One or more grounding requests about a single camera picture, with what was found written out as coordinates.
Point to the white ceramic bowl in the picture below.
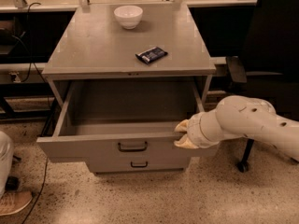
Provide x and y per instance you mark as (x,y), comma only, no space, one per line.
(128,16)

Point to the grey top drawer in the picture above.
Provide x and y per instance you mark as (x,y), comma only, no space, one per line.
(106,118)

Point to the grey bottom drawer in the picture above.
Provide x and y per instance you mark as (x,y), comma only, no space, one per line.
(137,164)

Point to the dark blue snack packet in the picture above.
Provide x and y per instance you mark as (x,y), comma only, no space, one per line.
(151,55)

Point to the black office chair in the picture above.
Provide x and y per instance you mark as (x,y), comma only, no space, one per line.
(260,45)

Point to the grey drawer cabinet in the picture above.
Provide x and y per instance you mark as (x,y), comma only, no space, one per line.
(95,46)

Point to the grey drawer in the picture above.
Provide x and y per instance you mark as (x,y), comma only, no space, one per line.
(106,118)
(137,164)

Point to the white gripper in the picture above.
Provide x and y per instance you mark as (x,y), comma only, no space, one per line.
(194,131)

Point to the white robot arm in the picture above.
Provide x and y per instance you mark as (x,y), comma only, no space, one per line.
(239,116)

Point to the white power outlet strip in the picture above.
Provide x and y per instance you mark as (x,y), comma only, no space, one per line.
(14,76)

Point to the beige sneaker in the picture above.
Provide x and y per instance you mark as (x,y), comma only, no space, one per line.
(13,202)

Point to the person's leg in light trousers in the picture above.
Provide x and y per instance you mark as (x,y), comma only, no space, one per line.
(6,156)

